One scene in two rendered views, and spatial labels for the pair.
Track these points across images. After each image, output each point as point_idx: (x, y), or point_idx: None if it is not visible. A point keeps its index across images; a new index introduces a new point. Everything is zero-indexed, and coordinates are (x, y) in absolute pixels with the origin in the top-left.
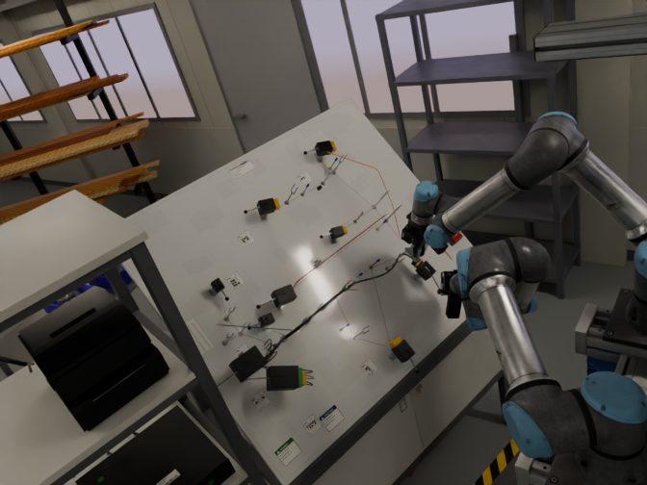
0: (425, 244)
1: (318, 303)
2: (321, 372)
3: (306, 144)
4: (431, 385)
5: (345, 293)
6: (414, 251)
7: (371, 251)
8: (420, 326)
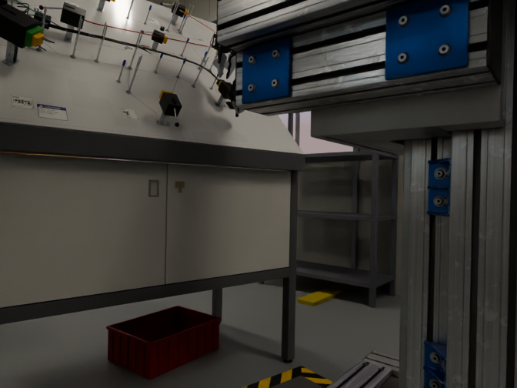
0: (231, 58)
1: (108, 60)
2: (71, 86)
3: (168, 15)
4: (198, 199)
5: (141, 71)
6: (218, 51)
7: (185, 72)
8: (203, 125)
